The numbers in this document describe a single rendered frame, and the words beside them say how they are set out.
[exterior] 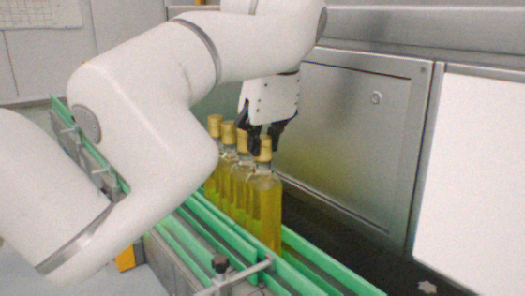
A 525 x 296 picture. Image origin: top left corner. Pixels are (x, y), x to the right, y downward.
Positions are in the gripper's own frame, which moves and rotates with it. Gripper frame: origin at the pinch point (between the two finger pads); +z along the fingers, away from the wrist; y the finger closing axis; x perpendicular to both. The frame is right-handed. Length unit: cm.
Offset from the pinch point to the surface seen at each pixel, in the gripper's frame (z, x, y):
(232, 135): 3.9, -9.3, 0.7
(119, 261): 43, -20, 23
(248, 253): 18.2, 9.1, 6.3
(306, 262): 20.1, 15.1, -3.7
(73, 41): 176, -564, -68
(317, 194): 13.1, 5.7, -12.9
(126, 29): 163, -570, -150
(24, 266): 51, -36, 43
